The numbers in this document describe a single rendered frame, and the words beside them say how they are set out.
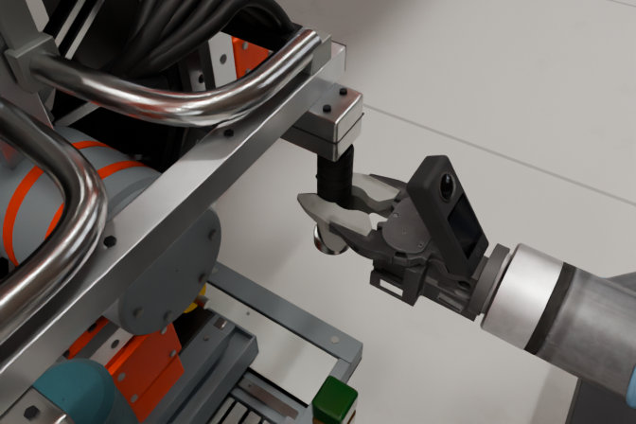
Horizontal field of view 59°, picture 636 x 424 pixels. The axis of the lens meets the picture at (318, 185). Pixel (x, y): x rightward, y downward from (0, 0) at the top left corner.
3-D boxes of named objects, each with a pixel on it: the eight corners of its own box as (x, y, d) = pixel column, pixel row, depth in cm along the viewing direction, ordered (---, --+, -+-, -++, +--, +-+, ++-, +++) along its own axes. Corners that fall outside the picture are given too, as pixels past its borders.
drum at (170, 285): (94, 183, 67) (52, 86, 56) (237, 262, 59) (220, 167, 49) (-10, 267, 58) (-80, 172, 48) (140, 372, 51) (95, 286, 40)
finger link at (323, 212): (287, 243, 61) (366, 273, 59) (285, 207, 57) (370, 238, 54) (299, 222, 63) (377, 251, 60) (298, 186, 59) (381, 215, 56)
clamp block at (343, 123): (285, 101, 58) (283, 58, 54) (362, 133, 55) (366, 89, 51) (256, 130, 55) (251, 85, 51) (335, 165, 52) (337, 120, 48)
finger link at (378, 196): (315, 203, 65) (380, 245, 61) (315, 167, 61) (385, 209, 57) (332, 188, 67) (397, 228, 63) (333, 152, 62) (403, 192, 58)
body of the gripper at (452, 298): (362, 283, 60) (468, 339, 55) (366, 232, 53) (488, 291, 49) (395, 235, 64) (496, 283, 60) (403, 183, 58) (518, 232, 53)
